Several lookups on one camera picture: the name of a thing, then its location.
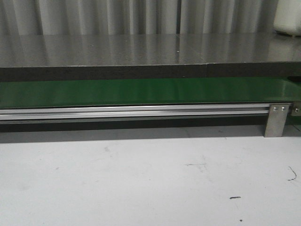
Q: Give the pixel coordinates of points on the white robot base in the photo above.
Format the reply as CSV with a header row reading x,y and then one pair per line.
x,y
288,17

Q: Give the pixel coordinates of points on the dark raised platform slab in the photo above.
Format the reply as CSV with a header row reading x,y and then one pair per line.
x,y
148,56

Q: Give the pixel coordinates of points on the green conveyor belt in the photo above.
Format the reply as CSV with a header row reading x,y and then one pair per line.
x,y
34,94

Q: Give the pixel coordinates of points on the conveyor end plate right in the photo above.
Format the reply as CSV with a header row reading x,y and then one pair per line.
x,y
296,109

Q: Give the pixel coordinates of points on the grey pleated curtain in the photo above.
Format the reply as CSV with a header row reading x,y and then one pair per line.
x,y
110,17

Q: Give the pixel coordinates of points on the aluminium conveyor side rail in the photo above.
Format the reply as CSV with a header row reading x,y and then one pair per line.
x,y
136,112

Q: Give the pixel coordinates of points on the steel conveyor support bracket right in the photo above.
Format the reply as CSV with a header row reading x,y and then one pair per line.
x,y
276,120

